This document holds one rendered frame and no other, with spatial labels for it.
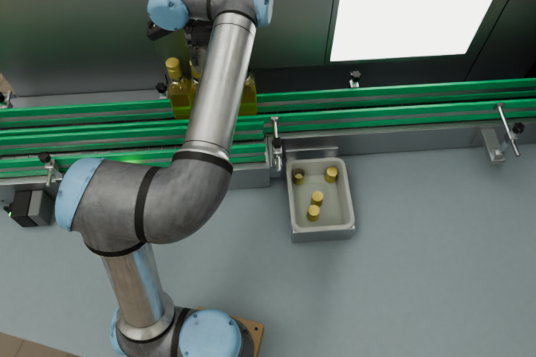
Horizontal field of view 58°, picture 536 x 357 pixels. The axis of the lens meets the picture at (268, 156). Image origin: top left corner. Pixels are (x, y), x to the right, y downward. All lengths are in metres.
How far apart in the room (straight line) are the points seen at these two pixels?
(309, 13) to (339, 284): 0.73
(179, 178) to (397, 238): 0.88
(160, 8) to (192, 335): 0.63
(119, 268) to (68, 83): 0.84
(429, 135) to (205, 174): 0.95
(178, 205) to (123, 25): 0.76
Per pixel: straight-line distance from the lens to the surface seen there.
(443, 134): 1.54
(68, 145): 1.47
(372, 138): 1.47
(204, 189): 0.70
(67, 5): 1.35
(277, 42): 1.35
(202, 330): 1.03
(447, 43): 1.50
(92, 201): 0.73
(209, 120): 0.75
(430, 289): 1.43
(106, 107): 1.45
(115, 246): 0.78
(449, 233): 1.50
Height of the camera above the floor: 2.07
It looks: 60 degrees down
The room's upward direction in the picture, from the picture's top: 1 degrees counter-clockwise
